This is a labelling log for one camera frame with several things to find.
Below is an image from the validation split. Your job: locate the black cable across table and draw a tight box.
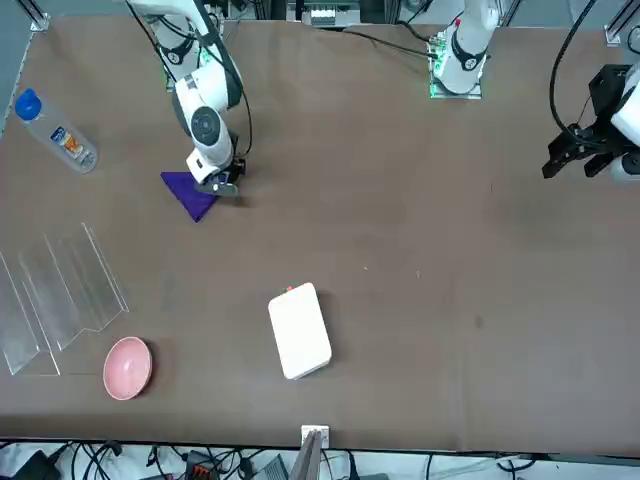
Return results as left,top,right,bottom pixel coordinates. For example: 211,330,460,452
342,22,441,71

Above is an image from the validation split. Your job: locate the black power adapter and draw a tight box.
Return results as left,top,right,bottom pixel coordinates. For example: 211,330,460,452
7,449,64,480

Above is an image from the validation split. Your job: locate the black red connector box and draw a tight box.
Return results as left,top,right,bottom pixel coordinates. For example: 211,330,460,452
183,460,214,480

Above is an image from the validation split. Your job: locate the aluminium camera post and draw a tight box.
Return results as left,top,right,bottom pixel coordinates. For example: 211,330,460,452
289,424,331,480

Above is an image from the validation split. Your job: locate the pink bowl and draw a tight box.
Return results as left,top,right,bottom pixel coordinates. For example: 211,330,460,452
103,336,154,402

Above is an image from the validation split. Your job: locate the clear bottle blue cap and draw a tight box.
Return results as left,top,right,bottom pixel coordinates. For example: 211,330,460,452
14,88,99,175

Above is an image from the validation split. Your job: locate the white power strip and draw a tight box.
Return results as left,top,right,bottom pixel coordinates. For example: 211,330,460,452
308,7,347,27

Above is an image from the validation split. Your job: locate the clear acrylic stepped rack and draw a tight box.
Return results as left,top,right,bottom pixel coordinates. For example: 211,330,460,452
0,223,130,377

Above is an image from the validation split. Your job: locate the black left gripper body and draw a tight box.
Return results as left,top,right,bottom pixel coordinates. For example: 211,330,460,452
574,117,626,156

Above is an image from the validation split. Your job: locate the purple cloth towel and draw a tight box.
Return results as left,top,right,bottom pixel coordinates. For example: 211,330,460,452
159,171,221,224

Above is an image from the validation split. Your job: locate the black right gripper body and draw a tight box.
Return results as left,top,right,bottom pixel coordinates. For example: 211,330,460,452
219,158,247,184

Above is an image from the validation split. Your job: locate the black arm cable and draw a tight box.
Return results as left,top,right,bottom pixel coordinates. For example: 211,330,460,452
212,19,254,157
548,0,599,132

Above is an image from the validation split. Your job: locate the white mini drawer cabinet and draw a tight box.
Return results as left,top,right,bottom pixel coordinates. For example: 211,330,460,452
267,282,333,381

